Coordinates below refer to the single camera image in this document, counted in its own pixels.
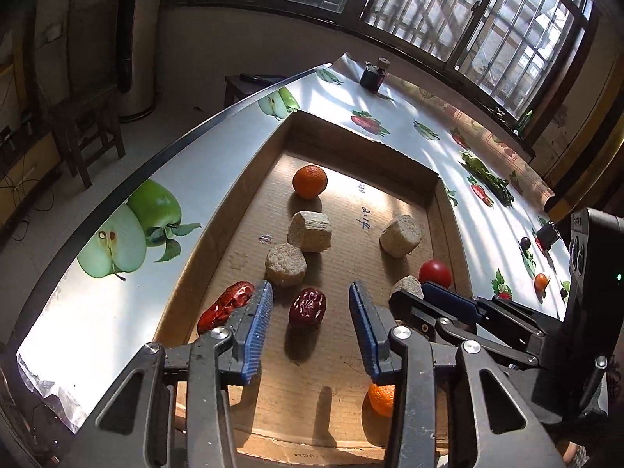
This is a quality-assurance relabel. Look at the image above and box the red tomato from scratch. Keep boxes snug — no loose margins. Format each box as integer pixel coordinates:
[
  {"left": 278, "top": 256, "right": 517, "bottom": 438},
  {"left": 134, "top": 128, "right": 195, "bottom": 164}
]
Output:
[{"left": 419, "top": 260, "right": 453, "bottom": 289}]

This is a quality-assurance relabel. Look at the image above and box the small orange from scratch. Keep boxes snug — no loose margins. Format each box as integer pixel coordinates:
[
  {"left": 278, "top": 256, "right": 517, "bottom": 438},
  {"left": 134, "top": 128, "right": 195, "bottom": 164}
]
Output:
[{"left": 368, "top": 383, "right": 395, "bottom": 417}]

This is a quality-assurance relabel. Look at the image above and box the small black box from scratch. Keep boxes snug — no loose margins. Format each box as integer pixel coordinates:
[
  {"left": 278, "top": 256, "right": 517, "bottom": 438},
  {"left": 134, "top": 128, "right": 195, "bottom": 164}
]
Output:
[{"left": 536, "top": 222, "right": 560, "bottom": 250}]

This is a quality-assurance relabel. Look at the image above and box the wooden stool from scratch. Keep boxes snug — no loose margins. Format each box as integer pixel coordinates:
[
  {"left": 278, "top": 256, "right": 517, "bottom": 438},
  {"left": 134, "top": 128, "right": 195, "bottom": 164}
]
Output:
[{"left": 46, "top": 85, "right": 126, "bottom": 190}]

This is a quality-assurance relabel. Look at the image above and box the large orange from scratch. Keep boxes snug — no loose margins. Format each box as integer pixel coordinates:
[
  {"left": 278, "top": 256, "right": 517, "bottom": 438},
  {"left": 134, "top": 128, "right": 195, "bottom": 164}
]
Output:
[{"left": 292, "top": 165, "right": 328, "bottom": 200}]

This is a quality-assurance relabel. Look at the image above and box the black cylindrical device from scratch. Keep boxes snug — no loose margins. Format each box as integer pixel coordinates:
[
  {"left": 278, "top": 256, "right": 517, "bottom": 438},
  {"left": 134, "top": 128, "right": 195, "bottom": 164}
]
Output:
[{"left": 360, "top": 57, "right": 392, "bottom": 92}]

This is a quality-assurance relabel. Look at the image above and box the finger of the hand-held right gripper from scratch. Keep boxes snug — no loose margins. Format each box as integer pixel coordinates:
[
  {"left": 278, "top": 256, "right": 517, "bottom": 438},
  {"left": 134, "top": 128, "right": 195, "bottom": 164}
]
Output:
[
  {"left": 422, "top": 281, "right": 562, "bottom": 348},
  {"left": 389, "top": 289, "right": 543, "bottom": 369}
]

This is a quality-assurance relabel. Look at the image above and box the brown cardboard box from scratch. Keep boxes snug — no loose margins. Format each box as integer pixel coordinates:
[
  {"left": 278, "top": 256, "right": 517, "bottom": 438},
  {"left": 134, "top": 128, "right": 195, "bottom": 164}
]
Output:
[{"left": 155, "top": 110, "right": 473, "bottom": 464}]

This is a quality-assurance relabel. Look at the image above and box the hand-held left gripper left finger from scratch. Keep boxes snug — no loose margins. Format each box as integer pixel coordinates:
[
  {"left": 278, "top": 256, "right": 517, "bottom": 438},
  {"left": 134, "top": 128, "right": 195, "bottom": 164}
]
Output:
[{"left": 80, "top": 280, "right": 275, "bottom": 468}]

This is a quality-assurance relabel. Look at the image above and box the beige sugarcane piece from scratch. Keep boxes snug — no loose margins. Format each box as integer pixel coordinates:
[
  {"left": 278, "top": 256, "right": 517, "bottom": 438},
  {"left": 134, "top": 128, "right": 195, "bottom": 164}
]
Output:
[
  {"left": 379, "top": 214, "right": 424, "bottom": 258},
  {"left": 264, "top": 244, "right": 308, "bottom": 287},
  {"left": 287, "top": 211, "right": 333, "bottom": 253},
  {"left": 390, "top": 275, "right": 424, "bottom": 300}
]

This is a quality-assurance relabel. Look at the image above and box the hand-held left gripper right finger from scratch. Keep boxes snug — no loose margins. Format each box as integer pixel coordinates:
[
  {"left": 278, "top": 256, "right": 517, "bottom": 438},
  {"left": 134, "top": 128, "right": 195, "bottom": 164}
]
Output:
[{"left": 348, "top": 280, "right": 566, "bottom": 468}]

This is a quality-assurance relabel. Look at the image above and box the dried red jujube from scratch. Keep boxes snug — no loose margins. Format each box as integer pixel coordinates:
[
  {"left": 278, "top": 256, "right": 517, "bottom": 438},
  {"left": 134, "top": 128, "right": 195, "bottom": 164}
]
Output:
[
  {"left": 288, "top": 287, "right": 326, "bottom": 328},
  {"left": 197, "top": 280, "right": 256, "bottom": 335}
]

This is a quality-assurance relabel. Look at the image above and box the white cylindrical appliance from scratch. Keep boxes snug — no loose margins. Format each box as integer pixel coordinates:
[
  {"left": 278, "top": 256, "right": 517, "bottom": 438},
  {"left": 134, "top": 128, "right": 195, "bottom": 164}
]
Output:
[{"left": 114, "top": 0, "right": 159, "bottom": 122}]

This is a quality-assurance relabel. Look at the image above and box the small dark side table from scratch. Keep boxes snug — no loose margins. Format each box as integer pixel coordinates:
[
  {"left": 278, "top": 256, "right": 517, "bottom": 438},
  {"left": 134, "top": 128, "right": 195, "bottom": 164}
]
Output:
[{"left": 224, "top": 73, "right": 288, "bottom": 108}]

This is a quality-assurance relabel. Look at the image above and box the green leafy vegetable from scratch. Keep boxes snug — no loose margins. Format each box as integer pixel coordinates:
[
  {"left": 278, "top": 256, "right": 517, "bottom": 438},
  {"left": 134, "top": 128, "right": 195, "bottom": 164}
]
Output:
[{"left": 461, "top": 151, "right": 515, "bottom": 206}]

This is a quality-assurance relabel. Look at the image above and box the yellow low cabinet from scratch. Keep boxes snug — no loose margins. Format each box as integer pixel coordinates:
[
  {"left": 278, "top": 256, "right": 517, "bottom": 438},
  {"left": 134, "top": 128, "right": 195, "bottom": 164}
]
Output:
[{"left": 0, "top": 127, "right": 62, "bottom": 191}]

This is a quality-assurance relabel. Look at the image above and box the fruit print tablecloth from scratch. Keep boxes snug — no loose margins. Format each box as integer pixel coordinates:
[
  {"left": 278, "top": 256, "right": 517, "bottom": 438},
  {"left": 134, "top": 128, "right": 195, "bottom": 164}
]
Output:
[{"left": 17, "top": 51, "right": 610, "bottom": 434}]

